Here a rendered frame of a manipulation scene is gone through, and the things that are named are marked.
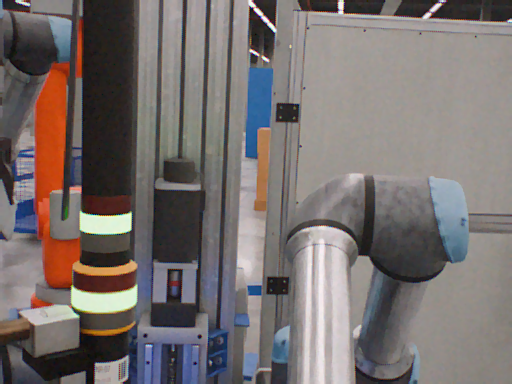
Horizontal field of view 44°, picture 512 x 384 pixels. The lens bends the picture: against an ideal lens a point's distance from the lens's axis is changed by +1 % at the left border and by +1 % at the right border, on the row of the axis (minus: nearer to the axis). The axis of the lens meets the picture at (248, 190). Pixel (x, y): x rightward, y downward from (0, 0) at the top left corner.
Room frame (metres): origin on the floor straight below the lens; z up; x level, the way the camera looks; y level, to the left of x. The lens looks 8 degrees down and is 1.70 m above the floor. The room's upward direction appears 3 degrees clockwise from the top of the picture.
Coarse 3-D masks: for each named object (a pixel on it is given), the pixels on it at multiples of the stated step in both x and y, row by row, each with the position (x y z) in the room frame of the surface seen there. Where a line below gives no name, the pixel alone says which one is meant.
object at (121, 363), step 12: (84, 336) 0.41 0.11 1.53; (96, 336) 0.41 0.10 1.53; (108, 336) 0.41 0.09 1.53; (120, 336) 0.42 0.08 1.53; (96, 348) 0.41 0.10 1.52; (108, 348) 0.41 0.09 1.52; (120, 348) 0.42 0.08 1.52; (96, 360) 0.41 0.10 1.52; (108, 360) 0.41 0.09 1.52; (120, 360) 0.41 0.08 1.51; (96, 372) 0.41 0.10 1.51; (108, 372) 0.41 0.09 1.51; (120, 372) 0.42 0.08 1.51
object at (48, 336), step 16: (32, 320) 0.39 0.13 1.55; (48, 320) 0.39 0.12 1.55; (64, 320) 0.39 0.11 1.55; (32, 336) 0.38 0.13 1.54; (48, 336) 0.38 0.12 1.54; (64, 336) 0.39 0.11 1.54; (32, 352) 0.38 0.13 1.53; (48, 352) 0.38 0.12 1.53; (64, 352) 0.39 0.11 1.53; (80, 352) 0.39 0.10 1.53; (32, 368) 0.39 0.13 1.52; (48, 368) 0.38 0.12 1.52; (64, 368) 0.39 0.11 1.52; (80, 368) 0.39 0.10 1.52
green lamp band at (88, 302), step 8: (72, 288) 0.42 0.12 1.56; (136, 288) 0.43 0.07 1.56; (72, 296) 0.42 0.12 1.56; (80, 296) 0.41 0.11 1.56; (88, 296) 0.40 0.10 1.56; (96, 296) 0.40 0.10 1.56; (104, 296) 0.40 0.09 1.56; (112, 296) 0.41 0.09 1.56; (120, 296) 0.41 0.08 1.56; (128, 296) 0.41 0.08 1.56; (80, 304) 0.41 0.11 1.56; (88, 304) 0.40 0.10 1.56; (96, 304) 0.40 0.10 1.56; (104, 304) 0.40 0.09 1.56; (112, 304) 0.41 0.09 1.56; (120, 304) 0.41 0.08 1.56; (128, 304) 0.41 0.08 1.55
